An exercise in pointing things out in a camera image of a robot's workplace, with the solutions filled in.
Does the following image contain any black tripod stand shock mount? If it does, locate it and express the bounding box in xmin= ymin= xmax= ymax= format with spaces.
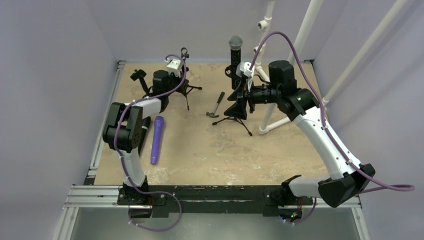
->
xmin=212 ymin=62 xmax=253 ymax=137

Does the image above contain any black microphone silver grille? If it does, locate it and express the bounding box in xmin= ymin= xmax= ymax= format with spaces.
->
xmin=228 ymin=35 xmax=243 ymax=70

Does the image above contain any black tripod stand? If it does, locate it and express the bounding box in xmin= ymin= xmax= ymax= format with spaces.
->
xmin=177 ymin=47 xmax=203 ymax=111

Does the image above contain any purple microphone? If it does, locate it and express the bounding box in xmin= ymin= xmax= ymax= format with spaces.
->
xmin=150 ymin=115 xmax=165 ymax=165

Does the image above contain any black round-base mic stand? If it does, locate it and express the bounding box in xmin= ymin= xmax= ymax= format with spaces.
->
xmin=130 ymin=69 xmax=153 ymax=98

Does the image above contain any black wireless microphone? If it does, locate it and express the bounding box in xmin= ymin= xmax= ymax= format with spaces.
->
xmin=138 ymin=116 xmax=151 ymax=156

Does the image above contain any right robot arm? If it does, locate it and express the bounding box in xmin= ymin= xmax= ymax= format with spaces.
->
xmin=224 ymin=60 xmax=376 ymax=208

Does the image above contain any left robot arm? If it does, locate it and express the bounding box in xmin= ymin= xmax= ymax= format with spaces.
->
xmin=102 ymin=69 xmax=186 ymax=205

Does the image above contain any small claw hammer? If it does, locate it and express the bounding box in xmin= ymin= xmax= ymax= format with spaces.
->
xmin=205 ymin=91 xmax=225 ymax=118

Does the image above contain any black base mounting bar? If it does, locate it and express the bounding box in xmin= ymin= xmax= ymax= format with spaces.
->
xmin=119 ymin=185 xmax=313 ymax=218

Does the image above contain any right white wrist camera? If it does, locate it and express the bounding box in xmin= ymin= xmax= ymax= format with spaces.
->
xmin=236 ymin=61 xmax=255 ymax=91

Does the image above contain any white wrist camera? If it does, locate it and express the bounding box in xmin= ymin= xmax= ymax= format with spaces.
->
xmin=236 ymin=61 xmax=255 ymax=91
xmin=165 ymin=57 xmax=184 ymax=78

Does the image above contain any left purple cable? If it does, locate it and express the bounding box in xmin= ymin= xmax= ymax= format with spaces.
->
xmin=113 ymin=54 xmax=187 ymax=196

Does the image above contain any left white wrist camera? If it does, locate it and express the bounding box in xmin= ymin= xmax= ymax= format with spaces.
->
xmin=165 ymin=57 xmax=184 ymax=78

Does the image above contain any white PVC pipe frame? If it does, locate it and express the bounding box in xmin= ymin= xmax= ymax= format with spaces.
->
xmin=258 ymin=0 xmax=407 ymax=135

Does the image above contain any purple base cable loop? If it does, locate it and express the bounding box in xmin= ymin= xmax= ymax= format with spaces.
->
xmin=128 ymin=192 xmax=183 ymax=233

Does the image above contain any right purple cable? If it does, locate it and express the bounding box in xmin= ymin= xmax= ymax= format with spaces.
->
xmin=250 ymin=31 xmax=416 ymax=195

